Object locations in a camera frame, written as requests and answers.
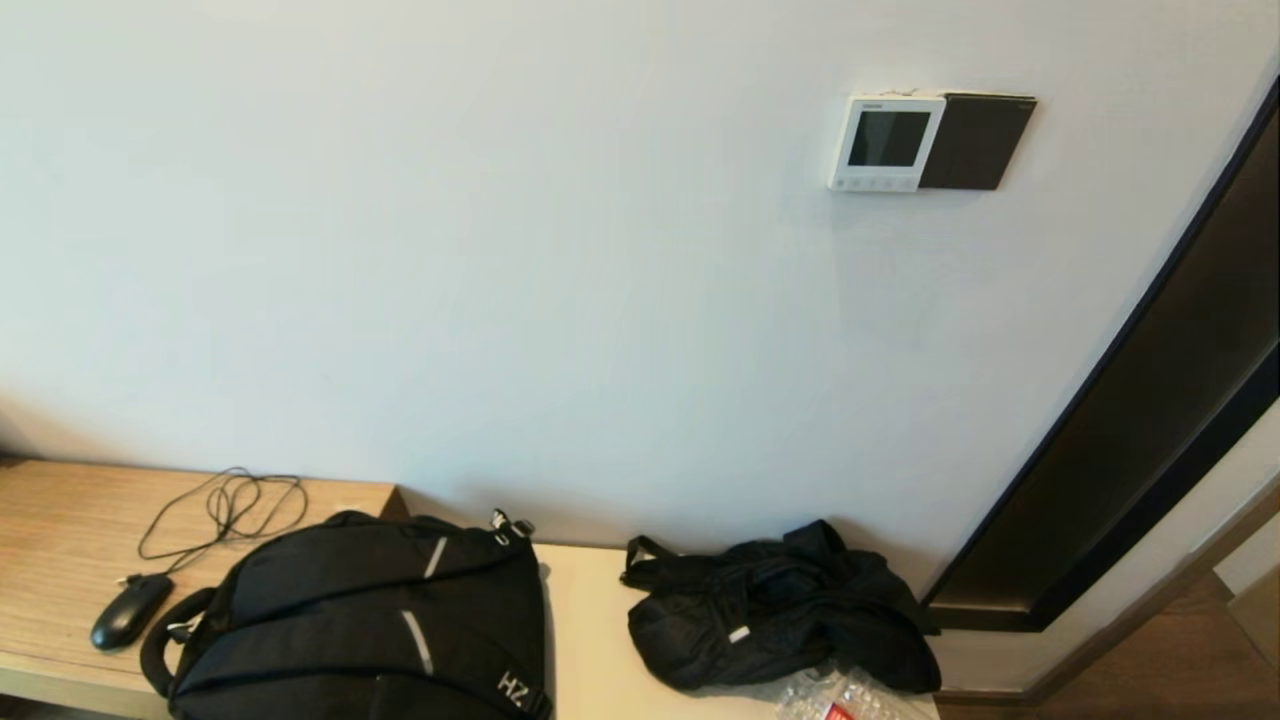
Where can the white wall thermostat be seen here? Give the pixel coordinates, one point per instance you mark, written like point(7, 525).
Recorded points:
point(885, 140)

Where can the cream bench cabinet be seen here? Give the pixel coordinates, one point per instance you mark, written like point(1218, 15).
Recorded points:
point(590, 640)

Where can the black crumpled fabric bag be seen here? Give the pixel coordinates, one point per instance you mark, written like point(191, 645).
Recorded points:
point(780, 610)

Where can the black backpack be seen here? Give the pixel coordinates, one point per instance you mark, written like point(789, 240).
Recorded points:
point(350, 600)

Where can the clear plastic bottle red label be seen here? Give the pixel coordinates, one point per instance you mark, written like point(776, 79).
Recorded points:
point(840, 700)

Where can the black computer mouse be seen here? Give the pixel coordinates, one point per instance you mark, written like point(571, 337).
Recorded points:
point(125, 615)

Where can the wooden desk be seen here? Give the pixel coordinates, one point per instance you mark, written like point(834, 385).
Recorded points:
point(60, 520)

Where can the dark wall switch plate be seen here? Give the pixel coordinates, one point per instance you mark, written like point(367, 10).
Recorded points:
point(975, 140)

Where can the dark door frame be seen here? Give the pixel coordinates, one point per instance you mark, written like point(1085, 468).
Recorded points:
point(1130, 450)

